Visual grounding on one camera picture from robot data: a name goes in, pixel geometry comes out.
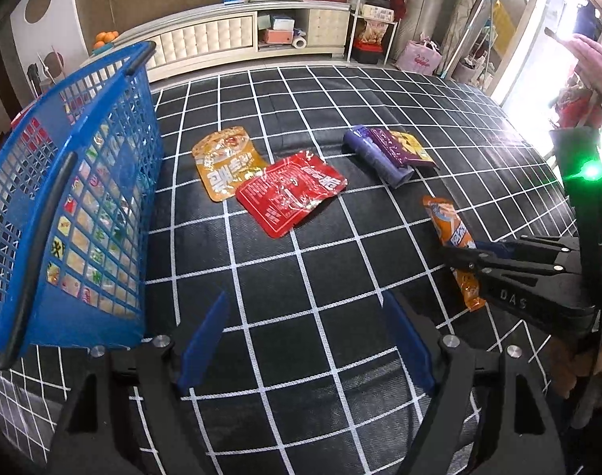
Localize orange yellow snack packet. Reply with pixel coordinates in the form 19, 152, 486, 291
191, 127, 269, 203

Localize orange snack bar wrapper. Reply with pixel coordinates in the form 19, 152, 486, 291
421, 195, 488, 312

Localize red snack packet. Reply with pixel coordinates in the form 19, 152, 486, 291
236, 150, 347, 239

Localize blue plastic basket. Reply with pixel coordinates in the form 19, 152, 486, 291
0, 41, 164, 370

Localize dark blue snack packet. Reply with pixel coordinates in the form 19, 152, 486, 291
343, 125, 414, 189

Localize purple yellow cracker packet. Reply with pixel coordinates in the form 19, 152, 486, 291
369, 127, 437, 168

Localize paper towel roll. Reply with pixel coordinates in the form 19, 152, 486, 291
291, 36, 307, 49

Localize black white grid tablecloth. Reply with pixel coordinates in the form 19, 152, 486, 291
0, 63, 579, 475

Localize oranges on blue plate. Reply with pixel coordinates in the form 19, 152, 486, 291
93, 30, 120, 53

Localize orange box in cabinet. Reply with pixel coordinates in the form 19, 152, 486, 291
259, 29, 293, 45

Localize pink gift bag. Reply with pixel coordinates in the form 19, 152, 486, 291
396, 40, 442, 75

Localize white tufted tv cabinet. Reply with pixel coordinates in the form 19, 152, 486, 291
83, 0, 351, 83

